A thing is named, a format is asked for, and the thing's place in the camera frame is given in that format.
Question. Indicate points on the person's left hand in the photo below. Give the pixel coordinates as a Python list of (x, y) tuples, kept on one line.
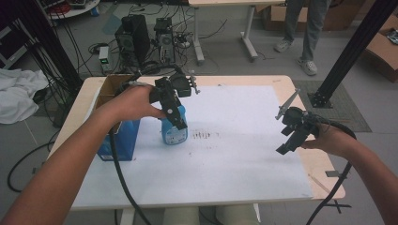
[(134, 103)]

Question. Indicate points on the black aluminium frame post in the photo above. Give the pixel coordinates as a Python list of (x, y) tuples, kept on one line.
[(350, 53)]

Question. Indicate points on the dark grey floor mat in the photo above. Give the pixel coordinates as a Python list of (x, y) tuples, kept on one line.
[(347, 112)]

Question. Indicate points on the white table mat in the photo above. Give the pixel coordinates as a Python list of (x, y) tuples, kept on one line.
[(234, 162)]

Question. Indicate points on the open cardboard box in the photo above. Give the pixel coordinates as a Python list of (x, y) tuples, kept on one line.
[(383, 53)]

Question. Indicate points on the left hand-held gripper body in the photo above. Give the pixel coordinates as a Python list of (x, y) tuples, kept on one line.
[(169, 90)]

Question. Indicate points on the blue spray bottle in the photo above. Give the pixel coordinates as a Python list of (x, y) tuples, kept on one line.
[(173, 136)]

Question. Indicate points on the grey tape piece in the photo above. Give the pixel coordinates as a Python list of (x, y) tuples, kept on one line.
[(331, 173)]

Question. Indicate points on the small grey power unit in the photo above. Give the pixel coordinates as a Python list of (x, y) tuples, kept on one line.
[(104, 59)]

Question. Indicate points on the white crumpled cloth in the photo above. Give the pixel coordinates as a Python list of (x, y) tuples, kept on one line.
[(18, 93)]

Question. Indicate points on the round white table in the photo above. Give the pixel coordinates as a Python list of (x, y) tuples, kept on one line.
[(75, 11)]

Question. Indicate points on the long cardboard box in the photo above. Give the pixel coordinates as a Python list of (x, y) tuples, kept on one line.
[(278, 15)]

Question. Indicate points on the person's right hand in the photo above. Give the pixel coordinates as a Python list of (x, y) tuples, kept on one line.
[(331, 140)]

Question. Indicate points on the large black computer tower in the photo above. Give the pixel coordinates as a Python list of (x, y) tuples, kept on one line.
[(134, 37)]

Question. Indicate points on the slim black computer tower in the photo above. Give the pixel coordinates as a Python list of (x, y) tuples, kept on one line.
[(165, 40)]

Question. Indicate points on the blue cardboard box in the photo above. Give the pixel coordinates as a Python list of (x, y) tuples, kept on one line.
[(125, 140)]

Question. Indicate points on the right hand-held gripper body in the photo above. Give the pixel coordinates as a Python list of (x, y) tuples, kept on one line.
[(297, 120)]

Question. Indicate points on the white-legged wooden desk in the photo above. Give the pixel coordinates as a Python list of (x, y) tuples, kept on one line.
[(219, 2)]

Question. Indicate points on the light wooden table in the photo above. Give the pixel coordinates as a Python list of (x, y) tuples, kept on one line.
[(316, 162)]

